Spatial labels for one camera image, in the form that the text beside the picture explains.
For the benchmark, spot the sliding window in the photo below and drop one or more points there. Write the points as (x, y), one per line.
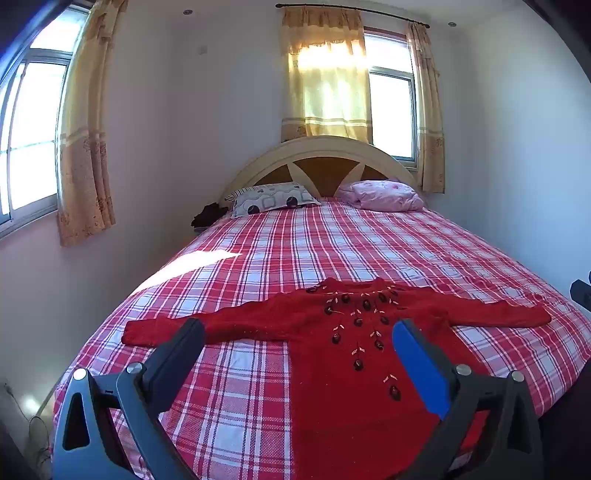
(32, 129)
(392, 115)

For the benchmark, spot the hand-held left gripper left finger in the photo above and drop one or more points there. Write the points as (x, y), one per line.
(178, 355)

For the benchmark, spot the grey patterned pillow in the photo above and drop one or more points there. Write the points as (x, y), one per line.
(268, 198)

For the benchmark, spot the black curtain rod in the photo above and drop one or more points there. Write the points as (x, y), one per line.
(388, 15)

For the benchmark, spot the dark cloth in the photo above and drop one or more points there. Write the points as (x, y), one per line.
(210, 214)

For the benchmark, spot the pink pillow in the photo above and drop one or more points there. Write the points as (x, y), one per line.
(383, 194)

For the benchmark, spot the red knitted sweater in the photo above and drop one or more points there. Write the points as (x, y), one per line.
(323, 369)

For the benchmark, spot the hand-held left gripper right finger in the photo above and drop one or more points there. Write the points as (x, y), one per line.
(415, 360)

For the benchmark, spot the red plaid bed sheet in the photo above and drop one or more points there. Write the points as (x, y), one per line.
(323, 244)

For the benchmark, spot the cream wooden headboard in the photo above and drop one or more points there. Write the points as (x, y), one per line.
(323, 170)

